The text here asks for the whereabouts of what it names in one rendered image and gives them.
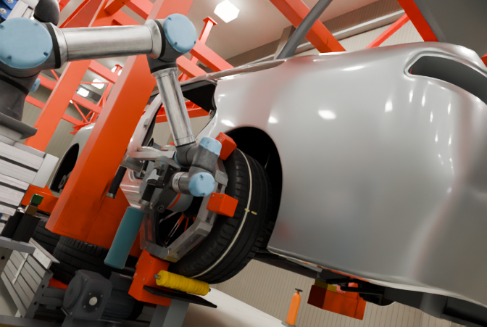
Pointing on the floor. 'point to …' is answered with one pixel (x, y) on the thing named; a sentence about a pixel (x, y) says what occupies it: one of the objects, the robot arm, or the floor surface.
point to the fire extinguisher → (293, 309)
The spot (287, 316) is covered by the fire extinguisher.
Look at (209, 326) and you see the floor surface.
